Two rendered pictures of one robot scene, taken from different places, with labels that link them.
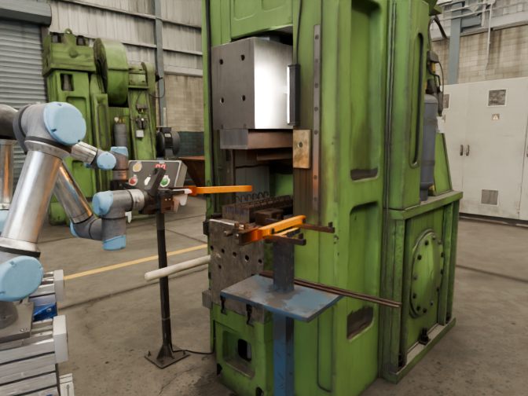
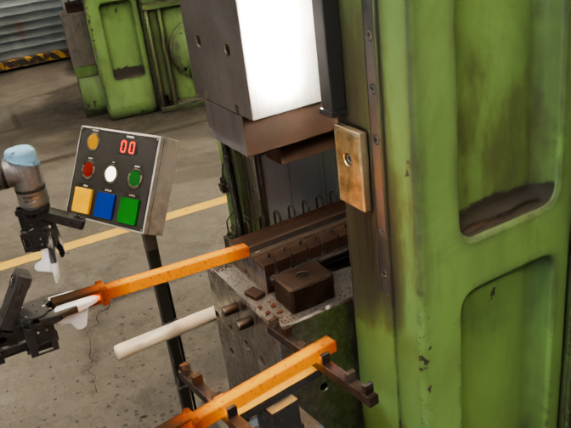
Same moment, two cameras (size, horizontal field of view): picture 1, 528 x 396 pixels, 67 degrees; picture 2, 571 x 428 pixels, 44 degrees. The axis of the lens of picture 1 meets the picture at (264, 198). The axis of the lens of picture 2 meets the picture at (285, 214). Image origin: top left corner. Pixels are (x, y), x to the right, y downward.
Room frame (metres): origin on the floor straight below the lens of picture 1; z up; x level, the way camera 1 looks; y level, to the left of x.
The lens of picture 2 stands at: (0.51, -0.48, 1.83)
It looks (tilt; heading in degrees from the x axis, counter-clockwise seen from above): 26 degrees down; 20
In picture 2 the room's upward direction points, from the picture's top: 7 degrees counter-clockwise
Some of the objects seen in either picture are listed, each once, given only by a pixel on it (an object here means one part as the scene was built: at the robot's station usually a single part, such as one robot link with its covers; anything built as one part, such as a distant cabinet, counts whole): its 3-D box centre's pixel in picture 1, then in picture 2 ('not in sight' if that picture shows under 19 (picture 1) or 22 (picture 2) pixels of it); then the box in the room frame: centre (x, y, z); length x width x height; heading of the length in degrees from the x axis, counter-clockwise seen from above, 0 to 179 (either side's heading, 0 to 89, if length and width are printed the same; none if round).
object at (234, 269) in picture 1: (273, 256); (340, 327); (2.06, -0.05, 0.69); 0.56 x 0.38 x 0.45; 137
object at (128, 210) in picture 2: not in sight; (129, 211); (2.11, 0.55, 1.01); 0.07 x 0.05 x 0.07; 72
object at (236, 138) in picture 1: (262, 138); (302, 104); (2.09, 0.00, 1.32); 0.42 x 0.20 x 0.10; 137
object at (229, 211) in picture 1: (263, 207); (317, 235); (2.09, 0.00, 0.96); 0.42 x 0.20 x 0.09; 137
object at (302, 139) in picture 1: (302, 148); (353, 167); (1.82, -0.17, 1.27); 0.09 x 0.02 x 0.17; 47
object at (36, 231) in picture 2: (120, 192); (38, 225); (1.88, 0.69, 1.07); 0.09 x 0.08 x 0.12; 117
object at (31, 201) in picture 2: (121, 174); (32, 197); (1.88, 0.68, 1.15); 0.08 x 0.08 x 0.05
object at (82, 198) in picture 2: not in sight; (83, 200); (2.17, 0.74, 1.01); 0.07 x 0.05 x 0.07; 72
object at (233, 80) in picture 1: (269, 89); (301, 1); (2.06, -0.03, 1.56); 0.42 x 0.39 x 0.40; 137
